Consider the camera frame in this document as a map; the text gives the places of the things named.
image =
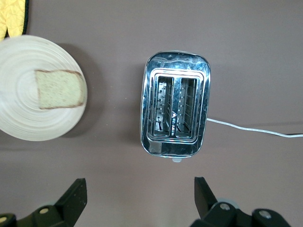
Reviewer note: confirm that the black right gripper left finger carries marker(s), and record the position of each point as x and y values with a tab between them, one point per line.
68	208

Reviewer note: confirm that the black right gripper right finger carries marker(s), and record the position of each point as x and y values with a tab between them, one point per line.
208	210

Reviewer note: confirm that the round wooden plate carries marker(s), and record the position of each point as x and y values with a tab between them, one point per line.
23	123

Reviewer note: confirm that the brown toast slice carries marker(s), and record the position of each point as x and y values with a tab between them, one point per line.
61	89

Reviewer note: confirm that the chrome and cream toaster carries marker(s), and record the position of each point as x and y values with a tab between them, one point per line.
175	146

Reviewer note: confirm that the brown table cover cloth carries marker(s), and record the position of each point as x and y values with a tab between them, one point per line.
118	35

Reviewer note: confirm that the yellow quilted oven mitt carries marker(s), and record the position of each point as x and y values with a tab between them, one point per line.
11	14

